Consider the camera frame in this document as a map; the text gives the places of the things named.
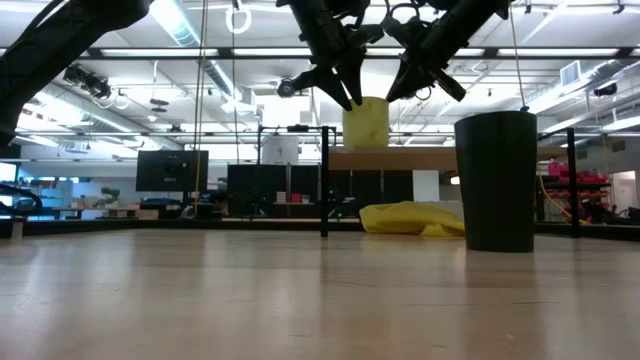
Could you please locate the shelving with red bins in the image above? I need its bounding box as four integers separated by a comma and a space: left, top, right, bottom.
537, 159, 612, 224

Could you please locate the yellow cloth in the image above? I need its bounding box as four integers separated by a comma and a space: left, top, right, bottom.
358, 200, 466, 238

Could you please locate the black ceiling spotlight cluster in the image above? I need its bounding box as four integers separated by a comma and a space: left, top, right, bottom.
62, 63, 114, 101

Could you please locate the white box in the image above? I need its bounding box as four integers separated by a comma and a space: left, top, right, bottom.
412, 169, 441, 203

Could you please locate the black looped cable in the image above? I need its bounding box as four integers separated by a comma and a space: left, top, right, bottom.
0, 182, 44, 217

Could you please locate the yellow floor cable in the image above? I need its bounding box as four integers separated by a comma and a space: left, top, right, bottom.
537, 172, 591, 225

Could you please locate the white container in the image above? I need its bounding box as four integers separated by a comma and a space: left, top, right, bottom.
261, 134, 300, 166

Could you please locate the tall black cup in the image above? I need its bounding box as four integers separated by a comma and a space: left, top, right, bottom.
453, 110, 539, 253

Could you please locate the small pale yellow-green mug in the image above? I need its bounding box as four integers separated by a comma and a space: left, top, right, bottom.
342, 96, 390, 150

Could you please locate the silver ventilation duct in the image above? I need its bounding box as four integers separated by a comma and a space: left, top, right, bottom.
149, 0, 244, 104

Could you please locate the green potted plant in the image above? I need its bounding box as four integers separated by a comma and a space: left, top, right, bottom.
93, 186, 122, 209

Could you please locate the long ceiling light panel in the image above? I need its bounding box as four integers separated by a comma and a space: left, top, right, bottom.
367, 47, 485, 57
497, 47, 621, 57
233, 47, 312, 57
99, 48, 220, 57

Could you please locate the black monitor screen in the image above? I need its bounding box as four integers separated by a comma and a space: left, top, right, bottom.
135, 149, 210, 193

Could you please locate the white hanging ring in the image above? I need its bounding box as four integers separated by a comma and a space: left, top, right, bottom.
224, 3, 253, 36

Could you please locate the black ceiling beam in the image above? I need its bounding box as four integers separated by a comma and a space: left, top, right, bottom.
0, 46, 640, 62

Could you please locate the white ceiling vent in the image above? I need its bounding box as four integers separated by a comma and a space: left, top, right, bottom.
559, 59, 584, 88

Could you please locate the black table edge rail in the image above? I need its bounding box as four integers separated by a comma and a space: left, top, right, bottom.
0, 218, 640, 242

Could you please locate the person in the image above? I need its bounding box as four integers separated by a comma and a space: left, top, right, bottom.
208, 189, 231, 219

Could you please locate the wooden bench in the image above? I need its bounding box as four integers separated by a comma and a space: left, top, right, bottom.
52, 203, 160, 221

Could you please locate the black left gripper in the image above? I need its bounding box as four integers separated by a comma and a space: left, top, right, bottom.
276, 0, 385, 112

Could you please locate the dark hanging cable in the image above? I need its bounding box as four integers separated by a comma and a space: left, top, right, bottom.
231, 0, 241, 166

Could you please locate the black metal rack frame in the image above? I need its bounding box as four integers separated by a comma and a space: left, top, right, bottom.
256, 123, 337, 221

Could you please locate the wooden shelf with black legs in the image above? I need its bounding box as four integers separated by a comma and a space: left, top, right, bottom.
319, 125, 581, 239

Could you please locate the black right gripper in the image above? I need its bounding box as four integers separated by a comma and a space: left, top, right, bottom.
382, 0, 482, 104

